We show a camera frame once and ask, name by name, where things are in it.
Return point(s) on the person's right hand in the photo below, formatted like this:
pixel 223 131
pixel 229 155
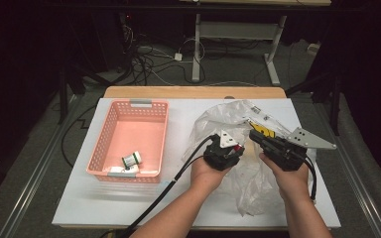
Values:
pixel 292 183

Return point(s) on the person's left hand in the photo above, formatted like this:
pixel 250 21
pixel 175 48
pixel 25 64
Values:
pixel 206 177

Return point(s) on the small white power adapter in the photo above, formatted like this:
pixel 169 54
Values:
pixel 178 56

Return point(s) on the white board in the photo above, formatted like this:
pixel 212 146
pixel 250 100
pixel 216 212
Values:
pixel 178 132

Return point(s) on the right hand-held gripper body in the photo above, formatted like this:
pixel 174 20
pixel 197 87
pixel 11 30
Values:
pixel 284 153

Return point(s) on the wooden table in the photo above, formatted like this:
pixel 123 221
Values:
pixel 178 92

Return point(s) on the pink plastic basket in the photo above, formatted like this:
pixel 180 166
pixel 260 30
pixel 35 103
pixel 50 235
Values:
pixel 135 135

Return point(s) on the clear plastic bag yellow smiley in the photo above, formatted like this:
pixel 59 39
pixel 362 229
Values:
pixel 254 185

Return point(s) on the white metal frame desk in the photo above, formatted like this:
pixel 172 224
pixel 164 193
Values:
pixel 234 30

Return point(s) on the metal floor rail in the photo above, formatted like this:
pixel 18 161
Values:
pixel 29 191
pixel 367 205

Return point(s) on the white power strip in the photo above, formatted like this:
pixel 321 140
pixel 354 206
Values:
pixel 313 49

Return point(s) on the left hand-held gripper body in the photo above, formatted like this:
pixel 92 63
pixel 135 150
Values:
pixel 220 155

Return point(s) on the black stand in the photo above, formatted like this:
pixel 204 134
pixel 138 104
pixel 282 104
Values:
pixel 335 109
pixel 63 99

